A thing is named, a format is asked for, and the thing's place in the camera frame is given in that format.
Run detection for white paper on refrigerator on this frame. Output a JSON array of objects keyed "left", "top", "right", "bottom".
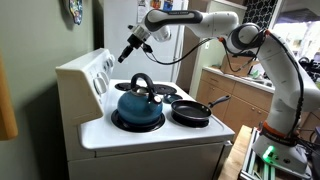
[{"left": 136, "top": 0, "right": 150, "bottom": 25}]

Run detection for wooden kitchen cabinets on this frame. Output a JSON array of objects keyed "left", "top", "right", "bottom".
[{"left": 195, "top": 65, "right": 320, "bottom": 143}]

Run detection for small black coil burner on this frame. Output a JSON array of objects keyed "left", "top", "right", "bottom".
[{"left": 114, "top": 82, "right": 133, "bottom": 92}]

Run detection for cardboard box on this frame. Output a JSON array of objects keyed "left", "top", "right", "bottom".
[{"left": 220, "top": 52, "right": 262, "bottom": 78}]

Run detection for white oven temperature knob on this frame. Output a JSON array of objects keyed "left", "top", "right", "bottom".
[{"left": 105, "top": 59, "right": 114, "bottom": 73}]

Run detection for black burner under pan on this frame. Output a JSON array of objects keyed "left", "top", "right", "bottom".
[{"left": 170, "top": 111, "right": 211, "bottom": 129}]

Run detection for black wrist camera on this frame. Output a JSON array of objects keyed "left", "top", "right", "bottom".
[{"left": 141, "top": 43, "right": 155, "bottom": 55}]

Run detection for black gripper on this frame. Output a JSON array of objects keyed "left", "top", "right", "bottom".
[{"left": 116, "top": 32, "right": 146, "bottom": 65}]

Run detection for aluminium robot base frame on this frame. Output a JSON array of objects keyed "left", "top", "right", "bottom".
[{"left": 239, "top": 126, "right": 316, "bottom": 180}]

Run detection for black frying pan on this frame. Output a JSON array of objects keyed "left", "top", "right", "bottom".
[{"left": 170, "top": 94, "right": 232, "bottom": 123}]

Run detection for thick black cable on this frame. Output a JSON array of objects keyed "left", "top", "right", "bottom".
[{"left": 143, "top": 36, "right": 216, "bottom": 66}]

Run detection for black patterned wall panel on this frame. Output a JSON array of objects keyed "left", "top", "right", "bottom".
[{"left": 241, "top": 0, "right": 278, "bottom": 32}]

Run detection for blue kettle with black handle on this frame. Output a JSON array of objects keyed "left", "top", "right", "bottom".
[{"left": 116, "top": 72, "right": 165, "bottom": 127}]

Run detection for black burner under kettle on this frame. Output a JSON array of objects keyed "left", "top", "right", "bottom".
[{"left": 110, "top": 108, "right": 167, "bottom": 134}]

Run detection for white electric stove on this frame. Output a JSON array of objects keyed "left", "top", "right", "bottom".
[{"left": 54, "top": 47, "right": 236, "bottom": 180}]

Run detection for large black coil burner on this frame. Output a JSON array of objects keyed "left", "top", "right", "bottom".
[{"left": 152, "top": 83, "right": 178, "bottom": 96}]

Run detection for white refrigerator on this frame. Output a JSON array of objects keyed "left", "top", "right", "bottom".
[{"left": 102, "top": 0, "right": 188, "bottom": 84}]

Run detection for colourful floral wall trivet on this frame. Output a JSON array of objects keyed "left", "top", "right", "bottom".
[{"left": 67, "top": 0, "right": 84, "bottom": 26}]

